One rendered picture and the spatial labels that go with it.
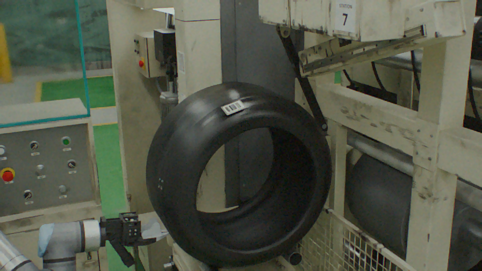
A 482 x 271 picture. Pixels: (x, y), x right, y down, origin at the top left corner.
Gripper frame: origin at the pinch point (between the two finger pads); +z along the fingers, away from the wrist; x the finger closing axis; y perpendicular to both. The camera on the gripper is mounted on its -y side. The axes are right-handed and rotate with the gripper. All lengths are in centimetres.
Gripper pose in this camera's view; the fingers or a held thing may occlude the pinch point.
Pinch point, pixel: (164, 235)
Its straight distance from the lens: 169.6
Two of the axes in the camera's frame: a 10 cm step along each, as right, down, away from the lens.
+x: -3.9, -2.8, 8.8
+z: 9.2, -0.2, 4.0
